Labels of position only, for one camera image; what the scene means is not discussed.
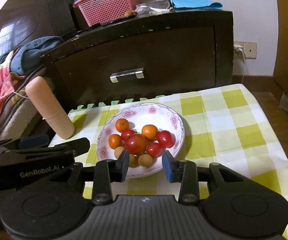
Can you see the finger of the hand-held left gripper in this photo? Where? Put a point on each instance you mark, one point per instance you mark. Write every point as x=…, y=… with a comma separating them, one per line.
x=33, y=140
x=79, y=145

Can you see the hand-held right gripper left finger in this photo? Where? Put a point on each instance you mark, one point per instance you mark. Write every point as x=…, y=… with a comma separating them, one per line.
x=125, y=165

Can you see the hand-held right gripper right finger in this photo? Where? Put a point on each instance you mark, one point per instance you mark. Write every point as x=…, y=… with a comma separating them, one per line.
x=166, y=166

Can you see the oblong red cherry tomato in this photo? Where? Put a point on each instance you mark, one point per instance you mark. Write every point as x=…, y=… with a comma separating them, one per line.
x=154, y=150

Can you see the large red tomato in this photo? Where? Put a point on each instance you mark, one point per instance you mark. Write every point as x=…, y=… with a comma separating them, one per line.
x=134, y=143

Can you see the small tangerine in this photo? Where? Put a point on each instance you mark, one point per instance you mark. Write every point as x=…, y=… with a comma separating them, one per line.
x=114, y=140
x=122, y=125

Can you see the medium red tomato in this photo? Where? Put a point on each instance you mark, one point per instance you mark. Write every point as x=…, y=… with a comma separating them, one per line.
x=165, y=138

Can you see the round red cherry tomato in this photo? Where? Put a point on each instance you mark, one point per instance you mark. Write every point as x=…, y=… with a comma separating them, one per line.
x=127, y=134

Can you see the orange tomato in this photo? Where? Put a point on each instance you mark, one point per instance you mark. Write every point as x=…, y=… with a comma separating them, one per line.
x=150, y=132

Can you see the white floral plate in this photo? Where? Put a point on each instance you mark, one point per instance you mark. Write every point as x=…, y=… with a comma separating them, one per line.
x=156, y=112

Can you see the pink ribbed cylinder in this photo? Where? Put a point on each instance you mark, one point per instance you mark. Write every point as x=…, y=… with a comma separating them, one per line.
x=51, y=107

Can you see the brown quilted bed pad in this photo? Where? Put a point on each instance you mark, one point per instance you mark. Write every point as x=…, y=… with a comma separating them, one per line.
x=11, y=97

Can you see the green foam mat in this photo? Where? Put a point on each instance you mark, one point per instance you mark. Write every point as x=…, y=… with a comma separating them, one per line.
x=109, y=103

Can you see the yellow checkered tablecloth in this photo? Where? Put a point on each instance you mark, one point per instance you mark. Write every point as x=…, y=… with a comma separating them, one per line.
x=221, y=135

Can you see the blue cloth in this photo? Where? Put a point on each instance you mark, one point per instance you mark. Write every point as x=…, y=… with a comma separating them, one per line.
x=31, y=50

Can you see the dark wooden cabinet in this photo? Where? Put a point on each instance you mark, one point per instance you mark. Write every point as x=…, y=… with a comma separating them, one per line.
x=158, y=55

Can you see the glossy dark headboard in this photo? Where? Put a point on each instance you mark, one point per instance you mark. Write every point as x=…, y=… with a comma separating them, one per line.
x=29, y=10

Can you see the white charger plug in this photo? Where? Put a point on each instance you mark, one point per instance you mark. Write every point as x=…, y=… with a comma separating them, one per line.
x=238, y=48

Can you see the small brown item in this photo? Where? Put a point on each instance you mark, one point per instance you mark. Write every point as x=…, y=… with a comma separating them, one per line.
x=128, y=13

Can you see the pink plastic basket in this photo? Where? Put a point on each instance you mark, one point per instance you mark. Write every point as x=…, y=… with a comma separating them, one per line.
x=106, y=5

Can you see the crumpled clear plastic wrapper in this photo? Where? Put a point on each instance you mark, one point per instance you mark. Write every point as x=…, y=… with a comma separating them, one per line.
x=153, y=6

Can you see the blue paper sheet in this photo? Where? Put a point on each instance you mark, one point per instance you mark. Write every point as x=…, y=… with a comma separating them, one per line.
x=196, y=2

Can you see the beige wall outlet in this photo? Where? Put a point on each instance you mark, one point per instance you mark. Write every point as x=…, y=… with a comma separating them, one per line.
x=250, y=50

